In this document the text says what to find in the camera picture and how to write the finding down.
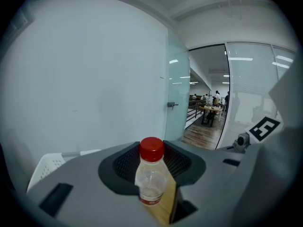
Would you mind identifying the light wooden block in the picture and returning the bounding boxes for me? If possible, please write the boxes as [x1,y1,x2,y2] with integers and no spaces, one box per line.
[143,172,178,227]

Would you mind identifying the wooden table black legs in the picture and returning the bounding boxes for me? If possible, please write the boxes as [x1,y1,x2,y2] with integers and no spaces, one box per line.
[198,105,223,128]

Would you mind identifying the black metal railing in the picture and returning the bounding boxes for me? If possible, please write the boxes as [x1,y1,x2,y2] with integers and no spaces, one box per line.
[185,99,204,128]

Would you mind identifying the grey housing with black mesh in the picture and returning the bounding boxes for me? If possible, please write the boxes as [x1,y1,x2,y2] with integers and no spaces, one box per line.
[26,140,255,227]

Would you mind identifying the white perforated plastic chair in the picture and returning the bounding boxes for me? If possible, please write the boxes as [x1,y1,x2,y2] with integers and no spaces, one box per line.
[27,148,102,193]

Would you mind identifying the frosted glass partition wall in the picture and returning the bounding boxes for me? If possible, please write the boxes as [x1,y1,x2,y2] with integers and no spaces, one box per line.
[215,41,297,149]

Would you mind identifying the frosted glass door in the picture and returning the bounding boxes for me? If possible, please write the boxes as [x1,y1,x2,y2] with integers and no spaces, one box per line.
[164,28,191,141]

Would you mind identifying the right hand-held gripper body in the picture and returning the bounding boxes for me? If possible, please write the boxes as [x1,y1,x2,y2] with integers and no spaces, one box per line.
[236,58,303,222]

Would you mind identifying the small grey fisheye camera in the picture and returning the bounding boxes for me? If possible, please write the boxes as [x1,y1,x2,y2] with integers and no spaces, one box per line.
[232,132,251,154]

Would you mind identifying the clear plastic bottle red cap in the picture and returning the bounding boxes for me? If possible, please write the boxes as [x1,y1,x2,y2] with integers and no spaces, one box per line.
[134,137,169,206]

